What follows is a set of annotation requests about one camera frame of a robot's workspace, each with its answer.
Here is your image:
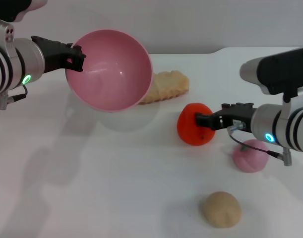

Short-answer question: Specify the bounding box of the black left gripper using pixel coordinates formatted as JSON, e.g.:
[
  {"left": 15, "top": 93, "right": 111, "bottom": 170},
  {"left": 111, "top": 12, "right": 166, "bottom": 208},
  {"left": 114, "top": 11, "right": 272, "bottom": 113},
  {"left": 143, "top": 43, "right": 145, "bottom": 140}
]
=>
[{"left": 31, "top": 36, "right": 87, "bottom": 74}]

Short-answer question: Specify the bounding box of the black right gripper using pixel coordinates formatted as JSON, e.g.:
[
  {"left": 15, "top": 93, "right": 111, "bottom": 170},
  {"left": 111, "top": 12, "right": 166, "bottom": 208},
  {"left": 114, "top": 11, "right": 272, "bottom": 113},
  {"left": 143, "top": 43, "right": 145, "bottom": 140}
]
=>
[{"left": 195, "top": 102, "right": 257, "bottom": 132}]

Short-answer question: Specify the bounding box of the orange toy fruit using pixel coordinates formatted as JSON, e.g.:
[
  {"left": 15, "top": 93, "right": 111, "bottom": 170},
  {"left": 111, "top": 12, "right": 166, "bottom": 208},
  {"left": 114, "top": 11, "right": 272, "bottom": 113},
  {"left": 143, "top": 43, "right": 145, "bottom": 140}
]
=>
[{"left": 177, "top": 102, "right": 216, "bottom": 146}]

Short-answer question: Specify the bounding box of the pink plastic bowl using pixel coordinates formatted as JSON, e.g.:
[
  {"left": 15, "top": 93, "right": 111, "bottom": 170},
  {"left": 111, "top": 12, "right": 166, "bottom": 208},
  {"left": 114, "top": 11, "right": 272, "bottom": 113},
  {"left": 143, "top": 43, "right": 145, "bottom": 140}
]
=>
[{"left": 65, "top": 29, "right": 153, "bottom": 113}]

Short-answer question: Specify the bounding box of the long beige bread loaf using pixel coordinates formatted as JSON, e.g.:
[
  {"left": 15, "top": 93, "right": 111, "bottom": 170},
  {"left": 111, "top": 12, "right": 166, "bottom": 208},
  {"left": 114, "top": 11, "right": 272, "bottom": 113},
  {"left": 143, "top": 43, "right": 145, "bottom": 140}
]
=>
[{"left": 138, "top": 70, "right": 190, "bottom": 106}]

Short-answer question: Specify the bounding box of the pink toy peach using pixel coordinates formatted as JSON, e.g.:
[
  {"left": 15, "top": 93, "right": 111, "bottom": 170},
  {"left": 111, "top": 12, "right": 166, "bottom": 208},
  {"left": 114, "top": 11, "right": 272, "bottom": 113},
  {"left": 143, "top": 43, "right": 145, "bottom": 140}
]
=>
[{"left": 232, "top": 138, "right": 270, "bottom": 173}]

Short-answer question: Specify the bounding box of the round beige bun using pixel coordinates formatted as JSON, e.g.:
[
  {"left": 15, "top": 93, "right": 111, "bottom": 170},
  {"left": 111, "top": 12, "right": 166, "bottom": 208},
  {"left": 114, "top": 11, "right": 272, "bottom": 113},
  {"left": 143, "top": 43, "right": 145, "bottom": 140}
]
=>
[{"left": 200, "top": 191, "right": 242, "bottom": 229}]

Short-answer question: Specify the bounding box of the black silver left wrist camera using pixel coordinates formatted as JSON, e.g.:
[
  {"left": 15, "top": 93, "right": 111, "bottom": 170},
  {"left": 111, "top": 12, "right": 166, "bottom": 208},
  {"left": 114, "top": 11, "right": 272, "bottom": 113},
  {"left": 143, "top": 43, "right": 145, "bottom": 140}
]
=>
[{"left": 0, "top": 0, "right": 48, "bottom": 23}]

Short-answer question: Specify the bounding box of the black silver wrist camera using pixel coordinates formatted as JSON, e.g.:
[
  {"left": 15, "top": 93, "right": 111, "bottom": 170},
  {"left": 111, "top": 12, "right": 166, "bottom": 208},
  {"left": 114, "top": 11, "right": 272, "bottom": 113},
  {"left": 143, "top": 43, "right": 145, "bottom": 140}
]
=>
[
  {"left": 239, "top": 47, "right": 303, "bottom": 103},
  {"left": 0, "top": 0, "right": 48, "bottom": 23}
]

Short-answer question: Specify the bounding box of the left arm cable with plug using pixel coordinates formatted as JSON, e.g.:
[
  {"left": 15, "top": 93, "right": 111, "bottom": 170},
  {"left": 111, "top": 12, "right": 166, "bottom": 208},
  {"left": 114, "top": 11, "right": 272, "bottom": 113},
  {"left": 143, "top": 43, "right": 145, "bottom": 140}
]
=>
[{"left": 0, "top": 85, "right": 28, "bottom": 110}]

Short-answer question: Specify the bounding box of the arm cable with plug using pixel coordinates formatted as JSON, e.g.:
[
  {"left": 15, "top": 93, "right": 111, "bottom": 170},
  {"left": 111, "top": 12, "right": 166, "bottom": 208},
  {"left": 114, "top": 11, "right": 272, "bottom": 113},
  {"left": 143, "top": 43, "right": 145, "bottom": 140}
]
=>
[
  {"left": 0, "top": 85, "right": 28, "bottom": 110},
  {"left": 227, "top": 123, "right": 293, "bottom": 167}
]

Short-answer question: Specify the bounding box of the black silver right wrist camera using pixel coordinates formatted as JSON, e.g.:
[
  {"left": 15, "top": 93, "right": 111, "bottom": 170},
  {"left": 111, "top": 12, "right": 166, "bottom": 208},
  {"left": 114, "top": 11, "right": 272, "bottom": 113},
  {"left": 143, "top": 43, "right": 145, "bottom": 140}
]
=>
[{"left": 239, "top": 47, "right": 303, "bottom": 103}]

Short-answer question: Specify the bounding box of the right arm cable with plug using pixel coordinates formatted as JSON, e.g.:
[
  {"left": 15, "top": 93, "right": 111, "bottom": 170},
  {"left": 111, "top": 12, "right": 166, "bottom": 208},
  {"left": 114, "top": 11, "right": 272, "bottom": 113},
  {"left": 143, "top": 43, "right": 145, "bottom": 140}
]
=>
[{"left": 227, "top": 123, "right": 293, "bottom": 167}]

